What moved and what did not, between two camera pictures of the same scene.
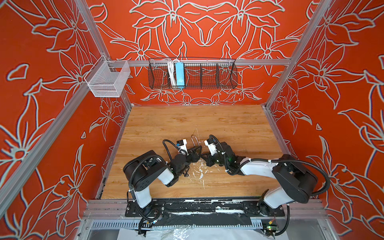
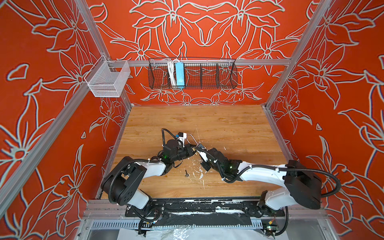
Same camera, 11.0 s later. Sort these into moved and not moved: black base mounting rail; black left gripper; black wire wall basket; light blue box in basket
Moved: black left gripper
Not moved: light blue box in basket; black wire wall basket; black base mounting rail
